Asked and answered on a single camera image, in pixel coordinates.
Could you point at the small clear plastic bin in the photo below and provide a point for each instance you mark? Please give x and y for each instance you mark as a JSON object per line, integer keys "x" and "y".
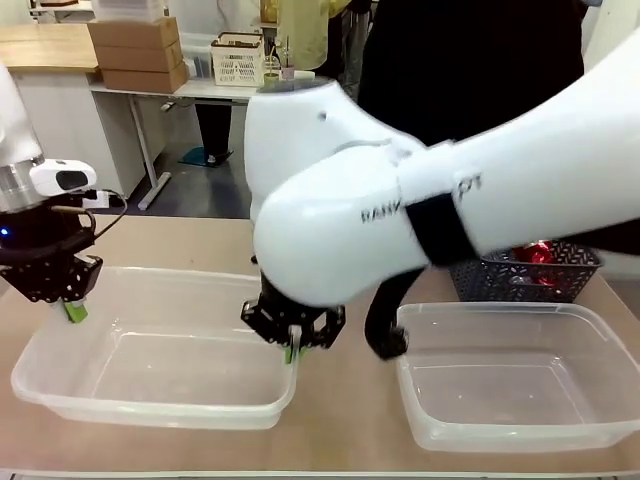
{"x": 510, "y": 380}

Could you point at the white desk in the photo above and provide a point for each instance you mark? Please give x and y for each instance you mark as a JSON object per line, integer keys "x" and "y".
{"x": 150, "y": 130}

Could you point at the white lattice crate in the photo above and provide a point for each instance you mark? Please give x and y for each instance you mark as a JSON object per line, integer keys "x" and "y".
{"x": 237, "y": 60}

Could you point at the cardboard box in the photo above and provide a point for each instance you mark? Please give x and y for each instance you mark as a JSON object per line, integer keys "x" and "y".
{"x": 135, "y": 32}
{"x": 140, "y": 56}
{"x": 145, "y": 78}

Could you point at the person in yellow top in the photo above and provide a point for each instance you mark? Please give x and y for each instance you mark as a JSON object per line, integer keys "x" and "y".
{"x": 310, "y": 30}

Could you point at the wooden countertop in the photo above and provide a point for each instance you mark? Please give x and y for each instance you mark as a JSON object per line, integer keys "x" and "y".
{"x": 45, "y": 47}

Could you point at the red snack packets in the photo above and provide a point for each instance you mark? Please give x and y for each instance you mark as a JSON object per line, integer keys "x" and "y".
{"x": 537, "y": 257}

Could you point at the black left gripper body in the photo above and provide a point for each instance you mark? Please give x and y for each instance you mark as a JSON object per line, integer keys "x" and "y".
{"x": 35, "y": 235}

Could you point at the small green cup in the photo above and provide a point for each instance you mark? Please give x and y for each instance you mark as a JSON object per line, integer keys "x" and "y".
{"x": 270, "y": 78}

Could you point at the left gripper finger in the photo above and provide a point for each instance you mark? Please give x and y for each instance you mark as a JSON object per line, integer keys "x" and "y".
{"x": 92, "y": 275}
{"x": 45, "y": 285}

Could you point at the clear storage drawers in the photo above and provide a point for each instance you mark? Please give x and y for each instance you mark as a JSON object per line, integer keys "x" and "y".
{"x": 197, "y": 55}

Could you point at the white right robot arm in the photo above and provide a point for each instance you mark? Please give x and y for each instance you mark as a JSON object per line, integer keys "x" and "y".
{"x": 450, "y": 180}

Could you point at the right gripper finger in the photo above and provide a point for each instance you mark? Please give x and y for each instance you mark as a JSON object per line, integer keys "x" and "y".
{"x": 330, "y": 327}
{"x": 272, "y": 325}

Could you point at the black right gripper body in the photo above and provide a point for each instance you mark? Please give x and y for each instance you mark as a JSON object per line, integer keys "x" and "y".
{"x": 287, "y": 305}

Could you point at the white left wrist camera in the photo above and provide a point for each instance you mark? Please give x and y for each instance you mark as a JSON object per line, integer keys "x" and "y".
{"x": 62, "y": 177}

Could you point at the dark grey lattice basket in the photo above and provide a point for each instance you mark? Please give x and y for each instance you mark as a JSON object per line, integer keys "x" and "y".
{"x": 565, "y": 282}

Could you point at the person in black top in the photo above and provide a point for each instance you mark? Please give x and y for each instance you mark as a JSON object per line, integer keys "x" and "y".
{"x": 470, "y": 65}

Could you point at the large clear plastic bin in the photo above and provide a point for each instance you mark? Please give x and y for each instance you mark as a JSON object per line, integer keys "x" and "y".
{"x": 150, "y": 350}

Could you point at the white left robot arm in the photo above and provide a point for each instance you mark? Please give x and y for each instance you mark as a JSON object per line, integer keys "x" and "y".
{"x": 12, "y": 125}

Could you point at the white power strip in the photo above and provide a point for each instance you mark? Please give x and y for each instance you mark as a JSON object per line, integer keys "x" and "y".
{"x": 97, "y": 199}

